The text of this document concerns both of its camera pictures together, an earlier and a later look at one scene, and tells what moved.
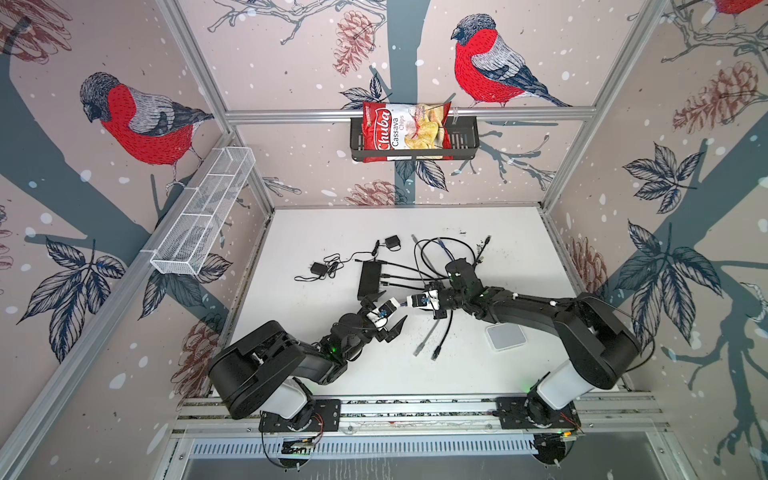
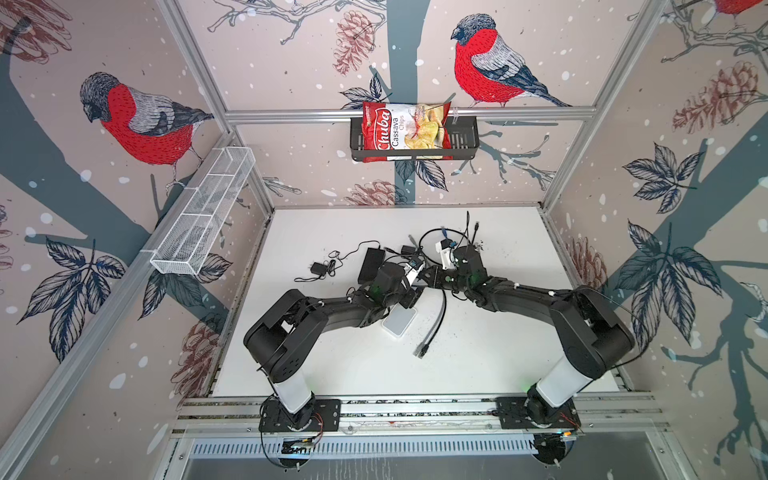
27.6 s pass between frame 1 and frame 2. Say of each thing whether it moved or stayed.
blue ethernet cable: moved
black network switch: moved
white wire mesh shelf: stayed
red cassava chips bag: stayed
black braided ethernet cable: moved
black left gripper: moved
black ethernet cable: moved
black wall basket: stayed
